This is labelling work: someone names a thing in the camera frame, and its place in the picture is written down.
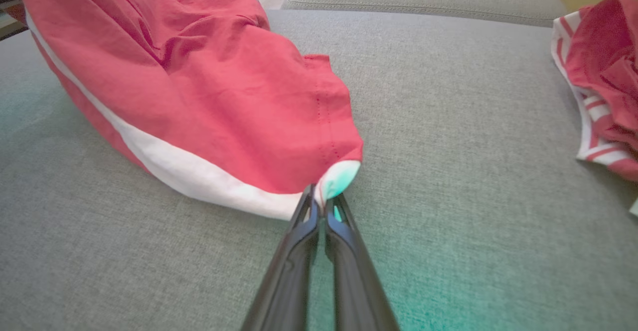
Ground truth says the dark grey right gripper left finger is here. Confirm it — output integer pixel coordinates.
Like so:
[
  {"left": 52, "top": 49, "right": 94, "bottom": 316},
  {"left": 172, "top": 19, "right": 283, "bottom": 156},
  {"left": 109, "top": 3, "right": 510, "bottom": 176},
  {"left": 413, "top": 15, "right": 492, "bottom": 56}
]
[{"left": 241, "top": 184, "right": 320, "bottom": 331}]

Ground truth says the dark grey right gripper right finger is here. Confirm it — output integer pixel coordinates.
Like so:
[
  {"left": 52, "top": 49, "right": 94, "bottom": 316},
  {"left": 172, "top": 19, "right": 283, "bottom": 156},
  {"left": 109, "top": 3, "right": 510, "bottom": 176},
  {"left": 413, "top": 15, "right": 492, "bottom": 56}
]
[{"left": 324, "top": 193, "right": 401, "bottom": 331}]

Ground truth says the red white basketball garment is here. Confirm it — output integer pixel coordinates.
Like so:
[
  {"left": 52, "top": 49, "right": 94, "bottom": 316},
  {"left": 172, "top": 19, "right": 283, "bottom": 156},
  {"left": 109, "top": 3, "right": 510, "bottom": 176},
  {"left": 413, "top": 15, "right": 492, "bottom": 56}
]
[{"left": 9, "top": 0, "right": 638, "bottom": 222}]

